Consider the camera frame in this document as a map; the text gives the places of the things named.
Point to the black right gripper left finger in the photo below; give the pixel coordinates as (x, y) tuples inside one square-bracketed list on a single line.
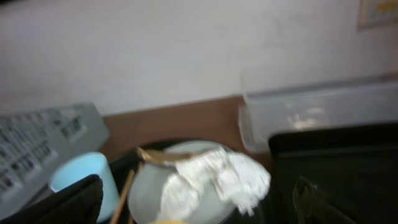
[(79, 203)]

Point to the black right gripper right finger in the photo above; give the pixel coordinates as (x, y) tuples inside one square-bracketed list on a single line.
[(313, 205)]

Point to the wooden chopstick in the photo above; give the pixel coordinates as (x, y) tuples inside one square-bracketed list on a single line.
[(123, 197), (134, 197)]

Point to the white round plate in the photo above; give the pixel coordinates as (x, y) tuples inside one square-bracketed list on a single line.
[(152, 178)]

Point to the white napkin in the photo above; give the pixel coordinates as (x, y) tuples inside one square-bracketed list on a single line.
[(237, 179)]

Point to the yellow plastic bowl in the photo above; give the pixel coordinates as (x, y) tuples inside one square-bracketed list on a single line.
[(168, 222)]

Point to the grey dishwasher rack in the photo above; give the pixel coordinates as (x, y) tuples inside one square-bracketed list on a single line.
[(34, 144)]

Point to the round black tray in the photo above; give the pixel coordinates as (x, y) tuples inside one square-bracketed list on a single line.
[(267, 212)]

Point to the black rectangular tray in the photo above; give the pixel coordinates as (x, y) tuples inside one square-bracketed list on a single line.
[(358, 165)]

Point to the clear plastic bin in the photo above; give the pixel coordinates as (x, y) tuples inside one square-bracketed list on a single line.
[(267, 111)]

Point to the framed wall picture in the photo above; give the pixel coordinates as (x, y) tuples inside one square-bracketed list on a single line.
[(373, 13)]

